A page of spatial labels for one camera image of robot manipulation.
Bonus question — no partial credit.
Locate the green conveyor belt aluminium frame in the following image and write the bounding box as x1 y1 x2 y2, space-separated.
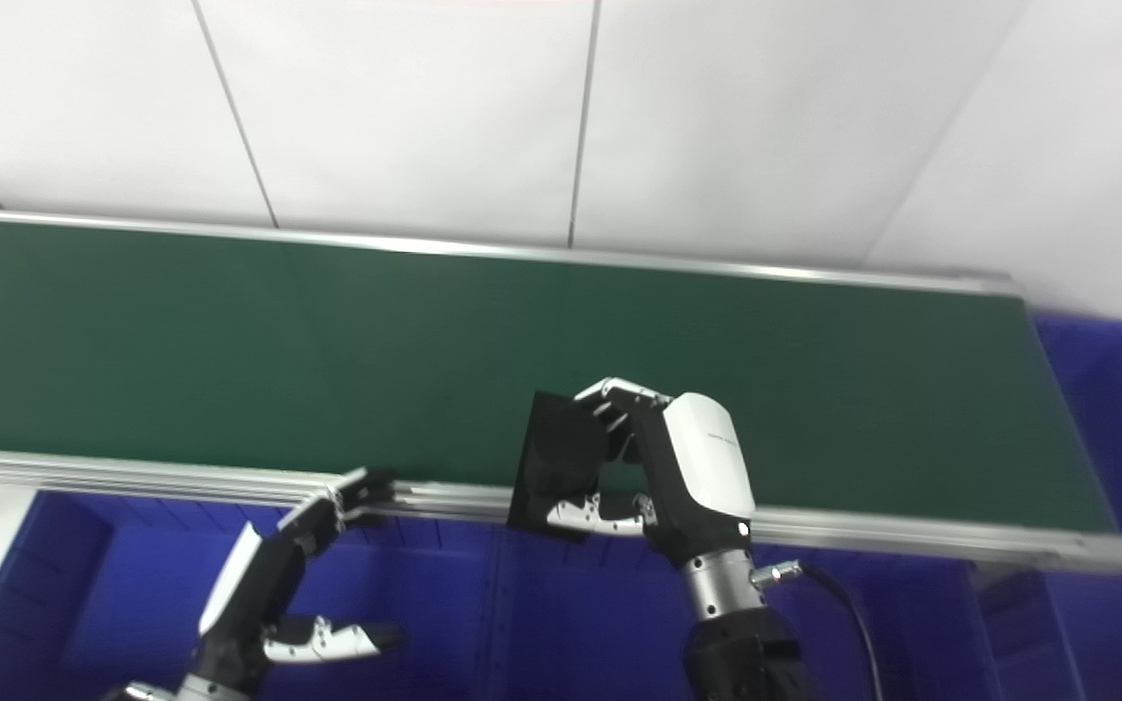
0 206 1122 575

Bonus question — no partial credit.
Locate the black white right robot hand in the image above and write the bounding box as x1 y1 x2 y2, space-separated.
545 377 758 570

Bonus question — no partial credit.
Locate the black block with cylinder part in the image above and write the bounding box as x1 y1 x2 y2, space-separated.
506 389 636 535

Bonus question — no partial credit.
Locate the blue plastic bin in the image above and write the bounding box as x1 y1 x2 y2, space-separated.
491 524 1002 701
968 312 1122 701
0 490 505 701

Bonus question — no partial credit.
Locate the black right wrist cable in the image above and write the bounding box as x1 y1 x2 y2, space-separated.
751 559 885 701

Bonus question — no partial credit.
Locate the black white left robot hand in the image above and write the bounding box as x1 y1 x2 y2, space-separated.
193 466 409 698

